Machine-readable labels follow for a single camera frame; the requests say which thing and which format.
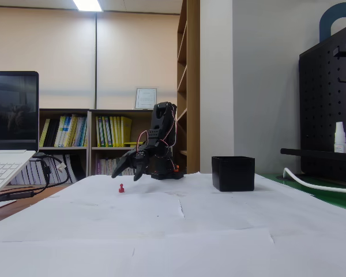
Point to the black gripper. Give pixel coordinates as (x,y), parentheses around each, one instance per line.
(136,158)

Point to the small red piece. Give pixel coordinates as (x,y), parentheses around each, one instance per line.
(121,189)

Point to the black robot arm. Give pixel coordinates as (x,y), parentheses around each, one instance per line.
(161,121)

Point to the black open box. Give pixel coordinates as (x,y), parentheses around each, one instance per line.
(233,176)

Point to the flat yellow folder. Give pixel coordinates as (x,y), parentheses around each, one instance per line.
(131,143)

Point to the purple white book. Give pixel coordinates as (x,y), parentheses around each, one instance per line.
(98,167)

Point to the white paper sheet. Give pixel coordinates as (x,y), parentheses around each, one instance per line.
(204,256)
(320,254)
(103,219)
(248,207)
(164,187)
(60,259)
(196,184)
(89,187)

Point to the orange black table clamp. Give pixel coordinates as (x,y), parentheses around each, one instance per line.
(177,168)

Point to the white leaning book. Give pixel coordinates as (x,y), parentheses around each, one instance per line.
(72,164)

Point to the framed certificate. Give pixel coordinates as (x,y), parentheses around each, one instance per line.
(146,98)

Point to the black book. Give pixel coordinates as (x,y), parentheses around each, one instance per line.
(52,132)

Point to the yellow leaning book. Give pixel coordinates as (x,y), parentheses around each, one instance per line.
(44,135)

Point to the tall wooden bookshelf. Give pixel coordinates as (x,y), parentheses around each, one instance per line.
(193,86)

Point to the white laptop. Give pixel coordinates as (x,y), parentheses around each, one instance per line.
(11,115)

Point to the ceiling light panel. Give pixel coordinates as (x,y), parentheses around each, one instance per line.
(86,5)

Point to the black pegboard shelf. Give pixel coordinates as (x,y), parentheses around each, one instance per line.
(305,153)

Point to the black pegboard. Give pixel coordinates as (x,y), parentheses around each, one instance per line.
(317,101)

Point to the white small bottle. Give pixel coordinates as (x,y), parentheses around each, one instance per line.
(340,141)

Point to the blue arch shaped board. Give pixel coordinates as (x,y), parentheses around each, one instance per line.
(324,26)

